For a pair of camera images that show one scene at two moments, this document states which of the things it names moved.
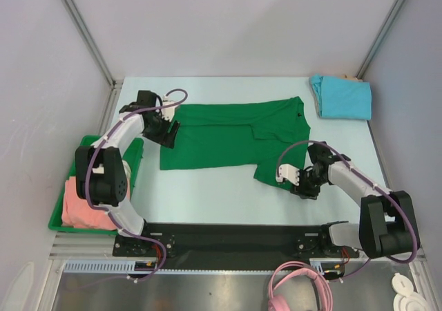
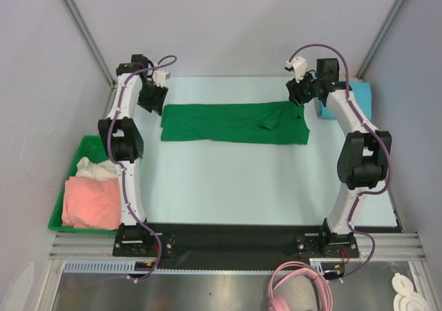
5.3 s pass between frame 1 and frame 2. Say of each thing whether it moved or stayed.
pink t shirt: stayed
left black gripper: moved
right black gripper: moved
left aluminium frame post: stayed
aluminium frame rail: stayed
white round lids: stayed
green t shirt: moved
